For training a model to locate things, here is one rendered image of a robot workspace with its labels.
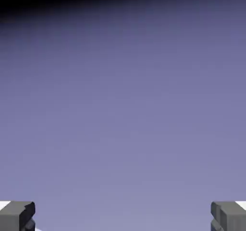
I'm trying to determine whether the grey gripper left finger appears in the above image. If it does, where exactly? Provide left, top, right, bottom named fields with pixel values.
left=0, top=200, right=43, bottom=231

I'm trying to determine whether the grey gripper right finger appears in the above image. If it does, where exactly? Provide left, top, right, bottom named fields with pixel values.
left=210, top=200, right=246, bottom=231

